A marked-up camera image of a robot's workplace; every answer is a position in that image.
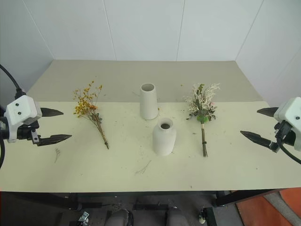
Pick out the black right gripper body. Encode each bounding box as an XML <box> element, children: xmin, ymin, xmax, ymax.
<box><xmin>269</xmin><ymin>120</ymin><xmax>297</xmax><ymax>153</ymax></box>

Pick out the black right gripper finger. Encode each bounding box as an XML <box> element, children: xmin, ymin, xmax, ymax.
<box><xmin>256</xmin><ymin>107</ymin><xmax>280</xmax><ymax>117</ymax></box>
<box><xmin>240</xmin><ymin>130</ymin><xmax>274</xmax><ymax>149</ymax></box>

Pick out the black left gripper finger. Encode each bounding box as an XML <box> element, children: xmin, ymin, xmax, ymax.
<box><xmin>39</xmin><ymin>107</ymin><xmax>64</xmax><ymax>119</ymax></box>
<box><xmin>37</xmin><ymin>134</ymin><xmax>72</xmax><ymax>147</ymax></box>

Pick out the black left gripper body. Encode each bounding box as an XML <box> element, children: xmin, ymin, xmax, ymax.
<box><xmin>16</xmin><ymin>120</ymin><xmax>41</xmax><ymax>147</ymax></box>

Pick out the white bottle-shaped vase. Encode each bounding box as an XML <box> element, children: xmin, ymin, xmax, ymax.
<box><xmin>152</xmin><ymin>117</ymin><xmax>177</xmax><ymax>156</ymax></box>

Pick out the tall tapered white vase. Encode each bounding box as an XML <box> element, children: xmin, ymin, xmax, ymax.
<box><xmin>139</xmin><ymin>82</ymin><xmax>159</xmax><ymax>121</ymax></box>

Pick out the yellow dried flower bouquet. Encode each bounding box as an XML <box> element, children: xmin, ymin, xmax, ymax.
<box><xmin>72</xmin><ymin>81</ymin><xmax>110</xmax><ymax>150</ymax></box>

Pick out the white green dried flower bouquet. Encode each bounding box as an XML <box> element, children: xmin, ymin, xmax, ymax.
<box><xmin>183</xmin><ymin>82</ymin><xmax>221</xmax><ymax>158</ymax></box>

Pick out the orange floor mat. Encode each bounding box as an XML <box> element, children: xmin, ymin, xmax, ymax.
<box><xmin>235</xmin><ymin>187</ymin><xmax>301</xmax><ymax>226</ymax></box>

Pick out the caster wheel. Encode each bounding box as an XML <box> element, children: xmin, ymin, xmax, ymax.
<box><xmin>198</xmin><ymin>206</ymin><xmax>207</xmax><ymax>225</ymax></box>
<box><xmin>77</xmin><ymin>211</ymin><xmax>91</xmax><ymax>225</ymax></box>

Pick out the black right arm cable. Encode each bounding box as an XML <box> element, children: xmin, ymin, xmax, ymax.
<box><xmin>275</xmin><ymin>120</ymin><xmax>301</xmax><ymax>165</ymax></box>

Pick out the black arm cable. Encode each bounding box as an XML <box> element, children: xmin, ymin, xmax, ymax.
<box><xmin>275</xmin><ymin>120</ymin><xmax>301</xmax><ymax>165</ymax></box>
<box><xmin>0</xmin><ymin>64</ymin><xmax>27</xmax><ymax>169</ymax></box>

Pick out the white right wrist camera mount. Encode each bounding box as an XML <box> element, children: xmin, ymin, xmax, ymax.
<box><xmin>273</xmin><ymin>97</ymin><xmax>301</xmax><ymax>152</ymax></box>

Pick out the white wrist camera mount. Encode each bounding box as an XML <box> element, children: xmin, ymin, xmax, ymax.
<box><xmin>4</xmin><ymin>95</ymin><xmax>43</xmax><ymax>144</ymax></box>
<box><xmin>273</xmin><ymin>97</ymin><xmax>301</xmax><ymax>152</ymax></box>

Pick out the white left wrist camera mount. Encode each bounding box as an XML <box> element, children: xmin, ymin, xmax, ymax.
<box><xmin>4</xmin><ymin>95</ymin><xmax>43</xmax><ymax>144</ymax></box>

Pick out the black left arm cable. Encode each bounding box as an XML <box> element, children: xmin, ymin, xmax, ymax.
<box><xmin>0</xmin><ymin>64</ymin><xmax>27</xmax><ymax>169</ymax></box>

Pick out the black table frame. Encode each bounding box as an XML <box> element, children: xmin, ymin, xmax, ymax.
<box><xmin>0</xmin><ymin>187</ymin><xmax>286</xmax><ymax>226</ymax></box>

